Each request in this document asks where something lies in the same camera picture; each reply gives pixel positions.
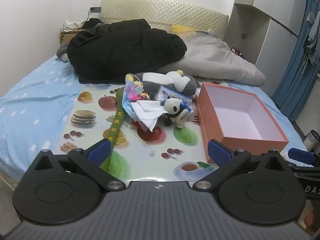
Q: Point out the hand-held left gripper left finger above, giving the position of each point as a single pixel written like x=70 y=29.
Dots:
x=98 y=152

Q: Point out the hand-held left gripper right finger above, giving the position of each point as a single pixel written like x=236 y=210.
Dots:
x=220 y=152

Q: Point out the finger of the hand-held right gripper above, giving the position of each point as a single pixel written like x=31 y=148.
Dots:
x=300 y=156

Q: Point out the pink cardboard box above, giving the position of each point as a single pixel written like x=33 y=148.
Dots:
x=217 y=130

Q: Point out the blue face mask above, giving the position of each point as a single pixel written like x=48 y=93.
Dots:
x=126 y=105

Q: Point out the panda plush toy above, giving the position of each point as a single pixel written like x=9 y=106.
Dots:
x=172 y=106

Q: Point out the pink tassel charm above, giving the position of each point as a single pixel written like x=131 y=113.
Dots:
x=132 y=91

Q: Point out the blue white plastic bag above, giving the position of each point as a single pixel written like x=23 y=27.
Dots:
x=175 y=93

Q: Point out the person's right hand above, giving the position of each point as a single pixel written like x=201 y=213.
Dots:
x=312 y=217

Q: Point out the white trash bin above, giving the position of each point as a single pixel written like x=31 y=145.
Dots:
x=312 y=140

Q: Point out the long green padded stick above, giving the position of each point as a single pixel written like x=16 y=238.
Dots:
x=117 y=120

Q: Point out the fruit printed mat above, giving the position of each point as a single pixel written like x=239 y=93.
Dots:
x=140 y=155

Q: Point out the blue curtain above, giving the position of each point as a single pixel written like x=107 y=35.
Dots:
x=295 y=80

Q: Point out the grey white penguin plush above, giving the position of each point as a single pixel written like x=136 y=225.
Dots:
x=182 y=85

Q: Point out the light blue bed sheet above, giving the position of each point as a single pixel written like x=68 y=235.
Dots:
x=32 y=105

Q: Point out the grey duvet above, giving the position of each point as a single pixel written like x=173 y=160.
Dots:
x=212 y=57

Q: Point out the row of small bottles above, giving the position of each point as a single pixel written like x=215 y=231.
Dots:
x=236 y=51

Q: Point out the black jacket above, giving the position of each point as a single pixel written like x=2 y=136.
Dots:
x=120 y=50

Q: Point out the grey fabric bundle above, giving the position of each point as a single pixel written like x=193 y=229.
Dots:
x=62 y=51

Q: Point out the hanging denim garment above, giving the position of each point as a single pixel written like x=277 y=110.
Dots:
x=312 y=45

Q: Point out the white wardrobe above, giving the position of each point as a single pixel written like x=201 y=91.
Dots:
x=275 y=42

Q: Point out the brown cardboard box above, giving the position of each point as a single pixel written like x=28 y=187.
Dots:
x=65 y=38

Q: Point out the patterned pillow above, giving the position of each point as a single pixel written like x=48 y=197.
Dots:
x=203 y=33

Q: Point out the yellow pillow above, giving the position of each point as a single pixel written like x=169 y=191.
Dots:
x=182 y=29

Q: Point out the cream quilted headboard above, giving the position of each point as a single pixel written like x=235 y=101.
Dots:
x=162 y=12

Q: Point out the dark wall switch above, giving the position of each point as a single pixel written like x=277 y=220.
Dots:
x=243 y=35

